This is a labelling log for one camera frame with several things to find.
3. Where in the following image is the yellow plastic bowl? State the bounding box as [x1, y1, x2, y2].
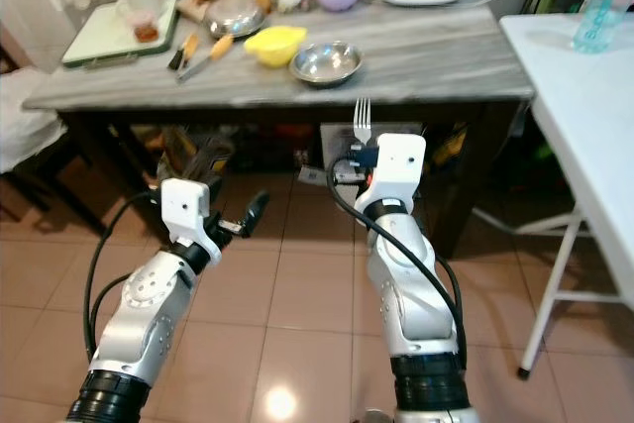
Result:
[243, 25, 309, 69]

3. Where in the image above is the silver metal fork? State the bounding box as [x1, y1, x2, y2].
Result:
[353, 97, 373, 147]

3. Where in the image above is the dark wooden chair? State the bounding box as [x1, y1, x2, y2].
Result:
[0, 11, 80, 236]

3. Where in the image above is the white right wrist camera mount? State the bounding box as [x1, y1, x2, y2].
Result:
[366, 132, 428, 212]

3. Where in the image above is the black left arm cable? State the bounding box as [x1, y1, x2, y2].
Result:
[83, 189, 165, 361]

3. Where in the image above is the steel bowl with lid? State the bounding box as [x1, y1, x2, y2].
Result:
[207, 1, 269, 41]

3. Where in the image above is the grey marble-top wooden table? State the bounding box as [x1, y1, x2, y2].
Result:
[21, 0, 537, 262]

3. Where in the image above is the open stainless steel bowl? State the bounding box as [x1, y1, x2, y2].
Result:
[288, 40, 365, 87]

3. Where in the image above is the black right robot foot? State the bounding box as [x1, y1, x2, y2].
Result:
[361, 407, 398, 423]

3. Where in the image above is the white folded cloth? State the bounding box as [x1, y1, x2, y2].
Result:
[0, 67, 66, 172]

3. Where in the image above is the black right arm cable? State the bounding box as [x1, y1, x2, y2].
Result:
[324, 150, 470, 366]

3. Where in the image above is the white storage box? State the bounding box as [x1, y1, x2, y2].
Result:
[318, 123, 378, 187]

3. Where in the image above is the long orange-handled knife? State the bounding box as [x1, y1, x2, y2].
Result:
[179, 33, 237, 83]

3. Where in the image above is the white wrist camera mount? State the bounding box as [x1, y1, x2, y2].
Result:
[366, 132, 428, 212]
[159, 176, 213, 255]

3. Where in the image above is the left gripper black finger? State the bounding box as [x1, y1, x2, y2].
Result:
[241, 190, 272, 239]

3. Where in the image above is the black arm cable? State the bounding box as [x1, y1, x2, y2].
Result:
[83, 189, 165, 361]
[324, 150, 470, 366]

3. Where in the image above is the white plastic folding table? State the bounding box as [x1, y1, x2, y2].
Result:
[497, 12, 634, 380]

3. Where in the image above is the clear teal water bottle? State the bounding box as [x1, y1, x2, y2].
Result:
[572, 0, 634, 56]

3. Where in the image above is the short orange-handled knife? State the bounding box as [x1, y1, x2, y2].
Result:
[167, 31, 200, 73]

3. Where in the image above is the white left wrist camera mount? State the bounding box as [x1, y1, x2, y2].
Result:
[159, 176, 213, 255]

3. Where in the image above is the patterned brown bag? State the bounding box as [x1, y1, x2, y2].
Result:
[158, 130, 230, 197]

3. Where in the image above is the clear plastic jar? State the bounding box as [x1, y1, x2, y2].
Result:
[120, 0, 165, 45]

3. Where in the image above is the green-edged white cutting board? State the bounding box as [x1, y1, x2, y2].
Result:
[60, 0, 180, 70]

